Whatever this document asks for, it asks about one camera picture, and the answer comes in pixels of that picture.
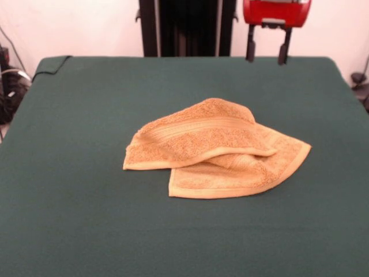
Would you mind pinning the black power adapter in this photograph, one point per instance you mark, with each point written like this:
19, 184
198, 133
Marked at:
357, 78

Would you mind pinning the small black wall device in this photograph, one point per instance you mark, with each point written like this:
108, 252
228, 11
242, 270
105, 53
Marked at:
4, 54

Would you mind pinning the dark green table cloth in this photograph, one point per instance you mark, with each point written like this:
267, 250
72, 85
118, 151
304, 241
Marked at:
86, 173

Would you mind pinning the tan terry towel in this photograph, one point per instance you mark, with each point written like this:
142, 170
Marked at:
201, 138

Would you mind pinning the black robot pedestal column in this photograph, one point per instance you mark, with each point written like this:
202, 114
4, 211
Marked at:
187, 29

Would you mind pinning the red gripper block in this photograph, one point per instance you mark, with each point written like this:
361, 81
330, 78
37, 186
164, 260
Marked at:
274, 13

